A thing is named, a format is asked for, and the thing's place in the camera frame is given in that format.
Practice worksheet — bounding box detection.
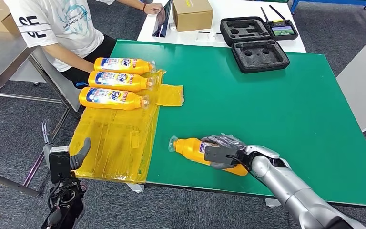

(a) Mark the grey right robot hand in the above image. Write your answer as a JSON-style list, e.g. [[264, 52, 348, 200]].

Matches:
[[200, 134, 247, 171]]

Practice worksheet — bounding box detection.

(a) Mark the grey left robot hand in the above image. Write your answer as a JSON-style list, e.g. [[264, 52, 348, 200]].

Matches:
[[41, 119, 92, 171]]

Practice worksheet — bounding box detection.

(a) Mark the person's left hand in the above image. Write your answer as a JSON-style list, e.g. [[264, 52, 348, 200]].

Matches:
[[143, 2, 164, 15]]

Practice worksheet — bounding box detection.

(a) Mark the orange detergent bottle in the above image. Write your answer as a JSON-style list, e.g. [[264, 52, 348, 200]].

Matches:
[[79, 87, 150, 111], [168, 135, 249, 177], [94, 57, 156, 75], [88, 71, 156, 93]]

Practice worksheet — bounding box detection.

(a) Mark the black tablet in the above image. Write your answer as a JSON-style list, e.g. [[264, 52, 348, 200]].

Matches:
[[152, 0, 173, 38]]

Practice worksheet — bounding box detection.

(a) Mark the cardboard box with yellow mark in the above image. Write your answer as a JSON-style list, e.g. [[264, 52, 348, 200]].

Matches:
[[172, 0, 214, 32]]

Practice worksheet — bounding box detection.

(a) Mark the yellow plastic sheet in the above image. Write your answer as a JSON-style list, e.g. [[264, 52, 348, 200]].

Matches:
[[68, 69, 185, 185]]

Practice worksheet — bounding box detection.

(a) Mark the clear plastic packet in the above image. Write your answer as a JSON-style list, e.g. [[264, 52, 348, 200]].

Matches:
[[196, 31, 224, 42]]

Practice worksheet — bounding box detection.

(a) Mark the white table foot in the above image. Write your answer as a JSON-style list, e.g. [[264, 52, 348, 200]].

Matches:
[[265, 198, 282, 208], [126, 182, 145, 194]]

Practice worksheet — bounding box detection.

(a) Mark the grey metal panel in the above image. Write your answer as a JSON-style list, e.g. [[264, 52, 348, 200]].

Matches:
[[30, 47, 84, 113]]

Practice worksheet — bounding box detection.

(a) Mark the white table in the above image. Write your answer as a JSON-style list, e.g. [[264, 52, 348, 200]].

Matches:
[[137, 0, 307, 54]]

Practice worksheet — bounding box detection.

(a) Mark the black foam-lined case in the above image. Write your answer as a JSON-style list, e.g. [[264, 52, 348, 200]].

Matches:
[[219, 16, 290, 74]]

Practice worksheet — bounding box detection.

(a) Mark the person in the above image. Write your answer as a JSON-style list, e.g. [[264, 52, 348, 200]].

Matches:
[[3, 0, 164, 89]]

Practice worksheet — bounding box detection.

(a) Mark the steel table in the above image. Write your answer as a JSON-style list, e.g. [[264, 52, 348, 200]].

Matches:
[[0, 31, 73, 197]]

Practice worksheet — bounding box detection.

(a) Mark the black remote controller with antennas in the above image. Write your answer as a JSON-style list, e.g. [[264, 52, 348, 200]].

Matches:
[[260, 4, 299, 41]]

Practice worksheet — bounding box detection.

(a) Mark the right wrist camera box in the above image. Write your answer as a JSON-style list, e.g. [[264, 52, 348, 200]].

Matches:
[[203, 146, 240, 166]]

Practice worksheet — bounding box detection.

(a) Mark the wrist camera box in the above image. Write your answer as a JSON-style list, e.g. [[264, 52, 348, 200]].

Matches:
[[48, 146, 72, 185], [203, 146, 240, 166]]

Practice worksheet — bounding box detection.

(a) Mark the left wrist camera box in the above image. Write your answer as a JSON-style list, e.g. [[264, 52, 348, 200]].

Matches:
[[48, 146, 72, 185]]

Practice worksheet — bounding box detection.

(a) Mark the blue cart frame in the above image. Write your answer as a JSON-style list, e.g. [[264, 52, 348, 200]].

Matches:
[[288, 0, 366, 27]]

